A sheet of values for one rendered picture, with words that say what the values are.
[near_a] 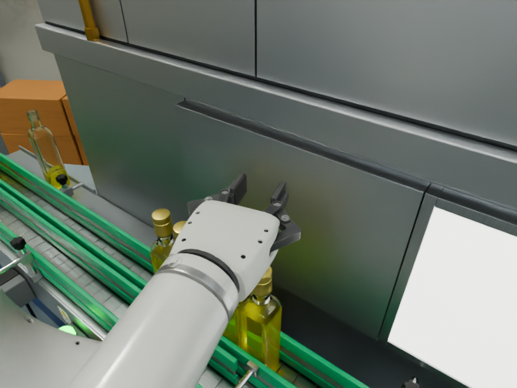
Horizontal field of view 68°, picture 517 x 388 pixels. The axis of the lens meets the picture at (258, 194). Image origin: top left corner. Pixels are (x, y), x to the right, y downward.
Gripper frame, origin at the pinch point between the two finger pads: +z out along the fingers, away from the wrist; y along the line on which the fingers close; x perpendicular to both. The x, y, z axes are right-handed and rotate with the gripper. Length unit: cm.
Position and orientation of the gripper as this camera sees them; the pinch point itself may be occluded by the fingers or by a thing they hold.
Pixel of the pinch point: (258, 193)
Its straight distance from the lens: 50.0
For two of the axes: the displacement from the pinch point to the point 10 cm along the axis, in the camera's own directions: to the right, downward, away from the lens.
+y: 9.3, 2.1, -2.9
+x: 0.0, -8.0, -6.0
